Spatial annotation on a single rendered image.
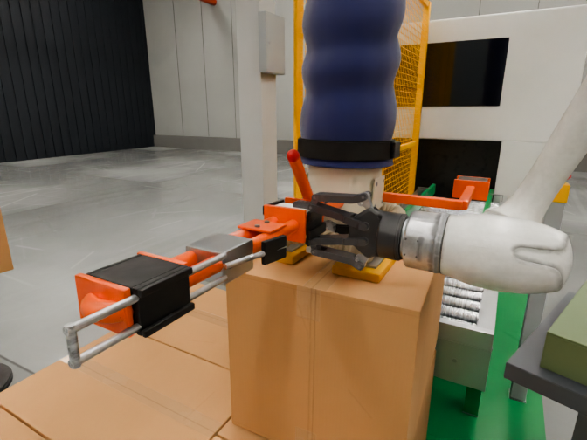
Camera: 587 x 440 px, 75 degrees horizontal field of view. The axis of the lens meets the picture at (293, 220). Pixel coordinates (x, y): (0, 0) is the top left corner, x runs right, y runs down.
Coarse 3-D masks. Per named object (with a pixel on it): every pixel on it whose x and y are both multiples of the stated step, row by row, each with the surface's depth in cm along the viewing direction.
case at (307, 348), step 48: (240, 288) 80; (288, 288) 75; (336, 288) 72; (384, 288) 72; (432, 288) 81; (240, 336) 84; (288, 336) 78; (336, 336) 72; (384, 336) 68; (432, 336) 102; (240, 384) 87; (288, 384) 81; (336, 384) 75; (384, 384) 70; (288, 432) 84; (336, 432) 78; (384, 432) 73
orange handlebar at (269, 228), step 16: (384, 192) 91; (464, 192) 93; (448, 208) 84; (464, 208) 84; (240, 224) 60; (256, 224) 59; (272, 224) 61; (288, 224) 63; (256, 240) 55; (176, 256) 48; (192, 256) 49; (208, 272) 45; (80, 304) 37; (96, 304) 36; (112, 304) 36; (112, 320) 35
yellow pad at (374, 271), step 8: (336, 264) 79; (344, 264) 79; (368, 264) 78; (376, 264) 78; (384, 264) 79; (392, 264) 83; (336, 272) 78; (344, 272) 77; (352, 272) 76; (360, 272) 76; (368, 272) 75; (376, 272) 75; (384, 272) 77; (368, 280) 75; (376, 280) 74
